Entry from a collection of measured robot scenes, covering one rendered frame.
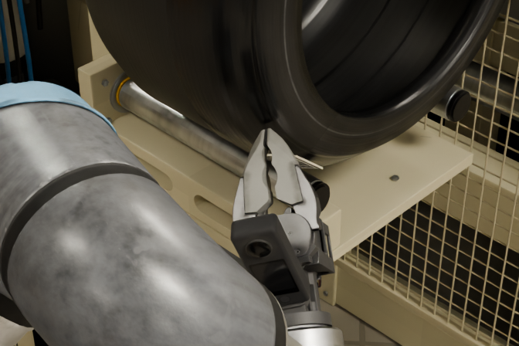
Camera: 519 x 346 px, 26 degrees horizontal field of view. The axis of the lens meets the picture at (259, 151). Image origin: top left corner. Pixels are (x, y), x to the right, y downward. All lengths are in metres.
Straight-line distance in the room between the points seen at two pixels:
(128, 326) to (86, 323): 0.02
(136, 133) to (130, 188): 0.82
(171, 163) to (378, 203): 0.27
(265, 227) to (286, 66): 0.18
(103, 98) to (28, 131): 0.77
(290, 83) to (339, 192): 0.36
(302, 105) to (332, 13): 0.41
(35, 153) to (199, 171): 0.72
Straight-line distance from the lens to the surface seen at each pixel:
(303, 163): 1.25
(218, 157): 1.38
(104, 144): 0.72
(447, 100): 1.48
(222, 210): 1.42
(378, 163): 1.54
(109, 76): 1.49
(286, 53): 1.13
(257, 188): 1.16
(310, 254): 1.13
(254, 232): 1.05
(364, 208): 1.46
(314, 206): 1.13
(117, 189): 0.67
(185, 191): 1.43
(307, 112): 1.20
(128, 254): 0.65
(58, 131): 0.72
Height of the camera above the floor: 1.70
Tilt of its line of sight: 35 degrees down
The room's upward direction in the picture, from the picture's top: straight up
